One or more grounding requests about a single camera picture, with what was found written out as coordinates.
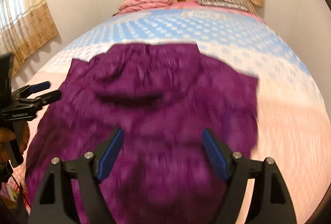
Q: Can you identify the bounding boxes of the pink folded blanket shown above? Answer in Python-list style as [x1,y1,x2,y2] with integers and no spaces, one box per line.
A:
[118,0,174,15]

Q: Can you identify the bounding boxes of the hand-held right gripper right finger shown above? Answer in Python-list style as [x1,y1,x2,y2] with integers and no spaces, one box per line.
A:
[202,128,298,224]

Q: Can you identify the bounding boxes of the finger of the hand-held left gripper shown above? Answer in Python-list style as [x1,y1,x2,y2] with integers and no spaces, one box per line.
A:
[26,90,62,111]
[12,81,51,98]

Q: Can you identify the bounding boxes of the purple quilted hooded jacket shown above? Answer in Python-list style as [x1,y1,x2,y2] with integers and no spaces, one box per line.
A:
[24,42,259,224]

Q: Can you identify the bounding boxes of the bed with polka-dot cover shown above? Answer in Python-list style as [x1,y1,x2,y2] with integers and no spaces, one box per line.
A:
[10,1,331,224]

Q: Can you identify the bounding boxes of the person's left hand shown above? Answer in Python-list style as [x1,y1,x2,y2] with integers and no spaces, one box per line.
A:
[0,123,30,162]

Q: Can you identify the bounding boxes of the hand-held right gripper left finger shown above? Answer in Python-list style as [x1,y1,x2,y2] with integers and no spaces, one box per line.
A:
[28,128,125,224]

